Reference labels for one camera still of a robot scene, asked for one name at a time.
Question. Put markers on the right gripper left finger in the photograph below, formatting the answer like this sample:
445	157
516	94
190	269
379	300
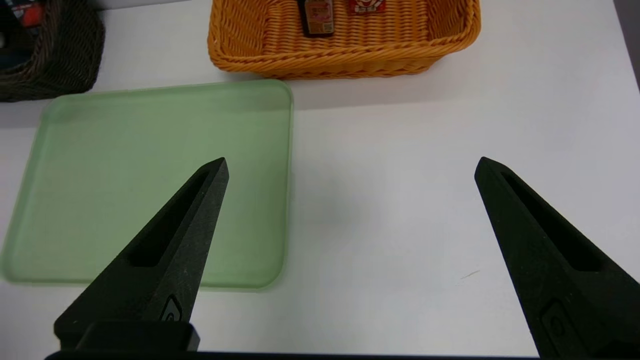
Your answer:
165	270

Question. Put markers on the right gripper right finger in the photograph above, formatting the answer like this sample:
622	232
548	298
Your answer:
565	280

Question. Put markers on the black red gum container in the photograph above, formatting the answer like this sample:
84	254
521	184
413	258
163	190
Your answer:
316	17

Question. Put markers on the red milk drink carton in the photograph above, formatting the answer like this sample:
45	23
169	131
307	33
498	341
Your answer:
367	6

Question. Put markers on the dark brown wicker basket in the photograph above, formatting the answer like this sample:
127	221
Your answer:
60	60

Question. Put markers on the orange wicker basket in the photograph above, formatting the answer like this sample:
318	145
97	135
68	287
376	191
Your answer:
350	55

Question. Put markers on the light green plastic tray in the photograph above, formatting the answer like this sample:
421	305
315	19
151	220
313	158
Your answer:
125	165

